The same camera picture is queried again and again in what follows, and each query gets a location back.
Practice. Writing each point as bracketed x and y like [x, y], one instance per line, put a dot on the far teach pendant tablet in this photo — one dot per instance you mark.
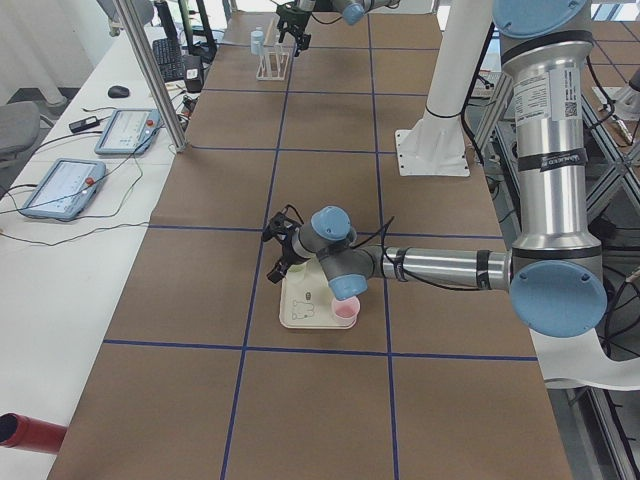
[128, 131]

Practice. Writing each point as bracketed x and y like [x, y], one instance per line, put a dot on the cream plastic tray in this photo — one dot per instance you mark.
[305, 301]

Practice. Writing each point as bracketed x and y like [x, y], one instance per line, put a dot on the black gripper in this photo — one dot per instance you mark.
[294, 18]
[287, 248]

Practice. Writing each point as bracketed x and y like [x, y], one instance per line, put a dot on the teach pendant tablet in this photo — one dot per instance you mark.
[128, 131]
[66, 190]

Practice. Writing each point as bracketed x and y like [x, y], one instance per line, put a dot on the pink plastic cup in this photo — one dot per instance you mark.
[345, 311]

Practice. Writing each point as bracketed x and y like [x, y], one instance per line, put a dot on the light blue plastic cup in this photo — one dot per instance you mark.
[257, 42]

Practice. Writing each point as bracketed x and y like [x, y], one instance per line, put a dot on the pale cream plastic cup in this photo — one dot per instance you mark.
[298, 268]

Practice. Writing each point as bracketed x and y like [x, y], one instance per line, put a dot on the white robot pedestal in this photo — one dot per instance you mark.
[435, 146]

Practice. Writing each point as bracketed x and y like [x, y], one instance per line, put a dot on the aluminium frame post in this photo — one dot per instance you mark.
[143, 52]

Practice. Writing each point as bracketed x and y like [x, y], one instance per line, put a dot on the near teach pendant tablet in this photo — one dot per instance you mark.
[66, 190]

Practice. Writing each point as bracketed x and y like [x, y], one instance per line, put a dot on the white wire cup rack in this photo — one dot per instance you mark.
[273, 64]

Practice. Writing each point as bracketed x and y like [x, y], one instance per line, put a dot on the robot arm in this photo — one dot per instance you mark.
[350, 11]
[553, 269]

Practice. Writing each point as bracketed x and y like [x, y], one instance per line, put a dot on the white chair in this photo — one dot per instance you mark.
[580, 361]

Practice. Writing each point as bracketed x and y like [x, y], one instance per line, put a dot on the grey office chair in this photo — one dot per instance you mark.
[20, 126]

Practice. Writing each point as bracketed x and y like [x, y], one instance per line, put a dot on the red cylinder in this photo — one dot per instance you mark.
[26, 433]

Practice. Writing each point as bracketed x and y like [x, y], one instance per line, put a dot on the black computer mouse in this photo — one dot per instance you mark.
[118, 92]

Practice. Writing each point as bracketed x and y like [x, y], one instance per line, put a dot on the black keyboard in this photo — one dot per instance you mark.
[168, 56]

